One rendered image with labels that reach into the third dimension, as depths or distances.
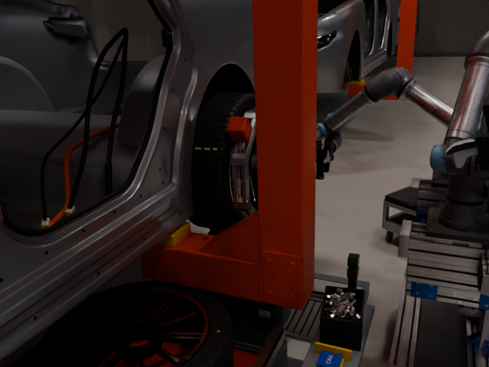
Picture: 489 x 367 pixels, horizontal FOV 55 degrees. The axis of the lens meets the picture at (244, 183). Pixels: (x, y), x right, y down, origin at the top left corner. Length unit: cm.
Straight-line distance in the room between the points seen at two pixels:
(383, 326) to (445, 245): 94
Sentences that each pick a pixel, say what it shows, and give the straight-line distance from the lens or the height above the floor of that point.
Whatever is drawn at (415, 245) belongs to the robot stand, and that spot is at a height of 74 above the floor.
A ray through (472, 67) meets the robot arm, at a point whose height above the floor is 135.
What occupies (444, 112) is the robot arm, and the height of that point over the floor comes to 107.
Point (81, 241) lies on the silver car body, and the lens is 147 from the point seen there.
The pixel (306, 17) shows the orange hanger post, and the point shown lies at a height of 151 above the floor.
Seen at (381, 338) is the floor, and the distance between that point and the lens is 252.
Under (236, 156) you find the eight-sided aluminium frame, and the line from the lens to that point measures 195.
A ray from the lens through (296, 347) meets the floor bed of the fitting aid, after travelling 229.
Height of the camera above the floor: 153
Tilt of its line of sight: 20 degrees down
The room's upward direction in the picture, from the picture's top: 2 degrees counter-clockwise
